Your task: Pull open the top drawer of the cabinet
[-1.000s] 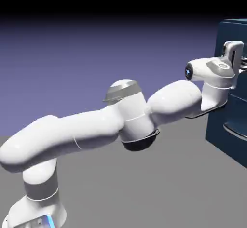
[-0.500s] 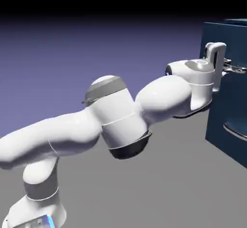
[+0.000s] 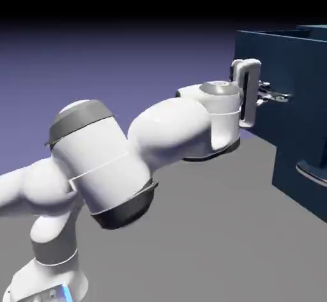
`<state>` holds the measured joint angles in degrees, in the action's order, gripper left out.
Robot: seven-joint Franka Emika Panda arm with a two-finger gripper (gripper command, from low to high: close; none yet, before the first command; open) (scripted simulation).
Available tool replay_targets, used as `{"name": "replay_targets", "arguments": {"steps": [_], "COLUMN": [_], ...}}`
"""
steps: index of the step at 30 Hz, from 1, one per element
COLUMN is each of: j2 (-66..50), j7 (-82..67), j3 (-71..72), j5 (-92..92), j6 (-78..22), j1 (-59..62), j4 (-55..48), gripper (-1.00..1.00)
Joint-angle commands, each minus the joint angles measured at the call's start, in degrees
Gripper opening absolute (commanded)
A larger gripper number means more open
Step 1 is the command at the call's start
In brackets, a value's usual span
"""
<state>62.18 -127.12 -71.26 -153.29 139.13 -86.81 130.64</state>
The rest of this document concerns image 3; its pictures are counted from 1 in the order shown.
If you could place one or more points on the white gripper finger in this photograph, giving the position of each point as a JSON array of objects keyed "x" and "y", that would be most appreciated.
[
  {"x": 261, "y": 101},
  {"x": 264, "y": 84}
]

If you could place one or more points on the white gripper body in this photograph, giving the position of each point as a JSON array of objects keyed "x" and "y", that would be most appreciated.
[{"x": 253, "y": 95}]

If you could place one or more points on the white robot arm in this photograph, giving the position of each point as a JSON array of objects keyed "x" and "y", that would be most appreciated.
[{"x": 102, "y": 148}]

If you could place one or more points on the dark blue drawer front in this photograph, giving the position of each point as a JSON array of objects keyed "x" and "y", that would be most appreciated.
[
  {"x": 281, "y": 59},
  {"x": 288, "y": 192}
]

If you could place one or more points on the dark blue cabinet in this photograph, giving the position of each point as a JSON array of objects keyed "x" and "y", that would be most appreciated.
[{"x": 316, "y": 30}]

